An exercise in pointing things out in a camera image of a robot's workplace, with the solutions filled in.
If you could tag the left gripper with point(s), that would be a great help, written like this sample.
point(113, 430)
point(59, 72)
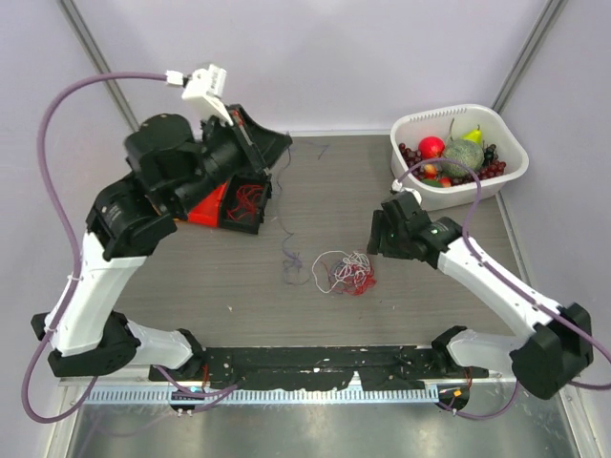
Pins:
point(265, 146)

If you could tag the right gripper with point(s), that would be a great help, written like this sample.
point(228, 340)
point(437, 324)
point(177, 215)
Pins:
point(377, 242)

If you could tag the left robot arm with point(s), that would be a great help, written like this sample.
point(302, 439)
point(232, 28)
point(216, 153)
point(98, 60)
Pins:
point(171, 173)

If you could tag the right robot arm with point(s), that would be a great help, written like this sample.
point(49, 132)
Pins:
point(550, 346)

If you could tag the black plastic bin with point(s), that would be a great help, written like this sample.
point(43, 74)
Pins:
point(244, 203)

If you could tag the small red fruit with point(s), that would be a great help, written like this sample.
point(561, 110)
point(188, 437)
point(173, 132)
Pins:
point(434, 178)

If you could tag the dark red grape bunch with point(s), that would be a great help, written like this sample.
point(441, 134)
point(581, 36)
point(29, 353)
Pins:
point(412, 158)

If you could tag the red apple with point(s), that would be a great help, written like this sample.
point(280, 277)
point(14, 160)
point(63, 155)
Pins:
point(431, 147)

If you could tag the red plastic bin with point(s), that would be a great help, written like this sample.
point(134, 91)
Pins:
point(208, 211)

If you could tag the green melon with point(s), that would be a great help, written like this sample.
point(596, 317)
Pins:
point(464, 152)

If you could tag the dark grape bunch right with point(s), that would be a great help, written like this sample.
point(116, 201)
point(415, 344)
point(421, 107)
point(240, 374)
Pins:
point(494, 169)

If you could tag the white fruit basket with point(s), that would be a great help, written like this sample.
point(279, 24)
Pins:
point(449, 124)

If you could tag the green pear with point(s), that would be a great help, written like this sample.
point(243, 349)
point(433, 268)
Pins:
point(475, 136)

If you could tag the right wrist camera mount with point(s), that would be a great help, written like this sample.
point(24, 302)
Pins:
point(397, 187)

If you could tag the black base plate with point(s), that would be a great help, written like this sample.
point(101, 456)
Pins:
point(385, 367)

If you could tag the white slotted cable duct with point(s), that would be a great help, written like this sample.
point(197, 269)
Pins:
point(354, 394)

